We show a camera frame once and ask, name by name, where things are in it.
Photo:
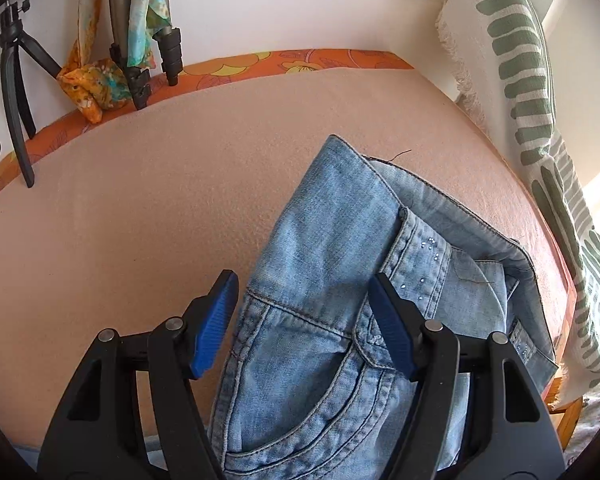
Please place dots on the peach fleece blanket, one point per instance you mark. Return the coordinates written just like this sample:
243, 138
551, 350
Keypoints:
180, 199

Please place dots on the orange floral scarf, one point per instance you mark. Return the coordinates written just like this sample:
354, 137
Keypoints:
94, 86

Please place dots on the orange floral bed sheet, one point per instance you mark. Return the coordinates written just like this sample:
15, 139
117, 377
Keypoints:
230, 67

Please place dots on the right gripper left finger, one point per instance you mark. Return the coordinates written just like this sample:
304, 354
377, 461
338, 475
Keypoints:
96, 431

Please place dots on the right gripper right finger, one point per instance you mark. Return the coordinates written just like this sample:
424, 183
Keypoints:
508, 433

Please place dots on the light blue denim pants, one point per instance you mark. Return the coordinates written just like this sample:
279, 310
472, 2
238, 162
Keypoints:
309, 390

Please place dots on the black ring light tripod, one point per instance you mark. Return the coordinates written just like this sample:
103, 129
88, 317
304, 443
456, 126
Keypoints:
19, 118

